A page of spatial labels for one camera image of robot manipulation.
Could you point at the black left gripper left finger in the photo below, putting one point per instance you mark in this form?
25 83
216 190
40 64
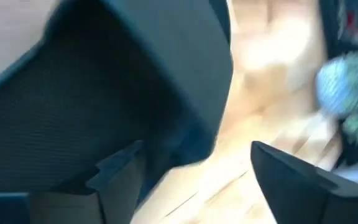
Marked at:
113 186

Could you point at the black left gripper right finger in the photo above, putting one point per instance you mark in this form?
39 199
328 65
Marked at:
306 202

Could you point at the dark grey rubber slide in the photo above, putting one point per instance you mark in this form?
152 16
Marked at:
104 77

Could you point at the blue green blurred object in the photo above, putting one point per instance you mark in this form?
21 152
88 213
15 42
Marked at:
353 93

